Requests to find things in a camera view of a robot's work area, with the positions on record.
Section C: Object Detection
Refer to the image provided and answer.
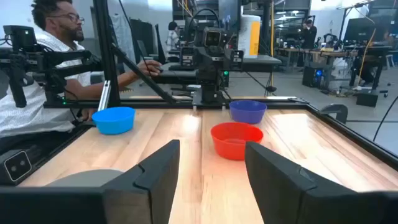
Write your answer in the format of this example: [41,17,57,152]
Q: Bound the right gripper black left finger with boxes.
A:
[103,139,181,224]

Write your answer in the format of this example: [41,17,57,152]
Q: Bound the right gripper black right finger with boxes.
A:
[244,141,371,224]

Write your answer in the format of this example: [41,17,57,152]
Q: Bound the light blue plastic bowl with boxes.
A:
[91,106,136,136]

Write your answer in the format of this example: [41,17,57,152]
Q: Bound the person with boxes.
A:
[0,0,163,139]
[165,21,180,53]
[298,19,318,68]

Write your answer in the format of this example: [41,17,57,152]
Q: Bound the grey background table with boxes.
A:
[151,54,282,85]

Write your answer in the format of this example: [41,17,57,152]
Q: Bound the red plastic bowl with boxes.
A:
[210,121,264,161]

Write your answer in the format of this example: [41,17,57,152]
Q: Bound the person's hand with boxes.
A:
[136,59,163,77]

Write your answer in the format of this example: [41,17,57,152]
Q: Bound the dark blue plastic bowl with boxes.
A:
[229,99,268,125]

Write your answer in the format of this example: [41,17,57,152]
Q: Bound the grey curved chair back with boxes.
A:
[319,103,349,124]

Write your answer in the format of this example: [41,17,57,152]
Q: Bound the wooden background desk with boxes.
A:
[275,45,393,91]

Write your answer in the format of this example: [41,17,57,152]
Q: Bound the black computer tower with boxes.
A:
[302,63,326,89]

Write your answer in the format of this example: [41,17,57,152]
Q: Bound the black box on floor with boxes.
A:
[355,90,381,108]

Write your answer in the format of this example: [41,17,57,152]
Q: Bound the person's glasses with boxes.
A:
[49,12,86,26]

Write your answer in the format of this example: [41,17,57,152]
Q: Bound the black computer monitor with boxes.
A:
[343,17,374,44]

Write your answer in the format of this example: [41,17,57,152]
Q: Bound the white stool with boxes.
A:
[384,54,396,70]

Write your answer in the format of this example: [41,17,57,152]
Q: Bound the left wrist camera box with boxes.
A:
[202,27,228,49]

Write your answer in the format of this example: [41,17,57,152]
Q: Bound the black diagonal frame brace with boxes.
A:
[111,43,177,104]

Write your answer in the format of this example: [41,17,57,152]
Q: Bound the silver aluminium bracket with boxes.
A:
[97,80,111,112]

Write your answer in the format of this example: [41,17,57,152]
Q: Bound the black vertical frame post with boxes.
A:
[92,0,121,107]

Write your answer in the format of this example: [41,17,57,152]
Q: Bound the black cable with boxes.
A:
[372,95,398,143]

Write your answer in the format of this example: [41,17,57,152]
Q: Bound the black table-level depth camera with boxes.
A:
[0,149,34,186]

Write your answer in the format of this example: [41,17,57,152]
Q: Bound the yellow cable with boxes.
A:
[356,27,377,88]

